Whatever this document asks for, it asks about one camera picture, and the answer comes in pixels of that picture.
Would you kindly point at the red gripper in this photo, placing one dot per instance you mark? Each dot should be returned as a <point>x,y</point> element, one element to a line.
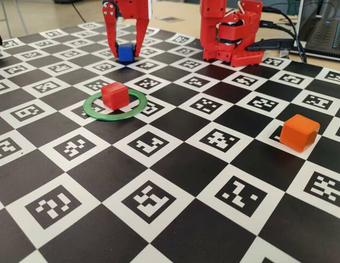
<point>131,9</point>

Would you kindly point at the blue cube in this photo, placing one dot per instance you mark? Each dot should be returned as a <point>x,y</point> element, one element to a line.
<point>125,53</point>

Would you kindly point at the red cube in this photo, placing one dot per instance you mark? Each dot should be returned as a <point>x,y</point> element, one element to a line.
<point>115,96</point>

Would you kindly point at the red robot arm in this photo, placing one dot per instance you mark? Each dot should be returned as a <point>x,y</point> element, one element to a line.
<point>213,35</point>

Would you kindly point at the orange cube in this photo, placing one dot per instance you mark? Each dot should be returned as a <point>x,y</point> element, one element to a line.
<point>295,134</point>

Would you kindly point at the small marker paper sheet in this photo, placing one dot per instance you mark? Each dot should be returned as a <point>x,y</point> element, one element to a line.
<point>169,19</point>

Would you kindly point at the checkerboard marker mat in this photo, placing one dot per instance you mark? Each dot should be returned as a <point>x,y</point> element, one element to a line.
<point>186,170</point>

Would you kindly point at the dark laptop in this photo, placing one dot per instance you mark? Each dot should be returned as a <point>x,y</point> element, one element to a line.
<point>323,33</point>

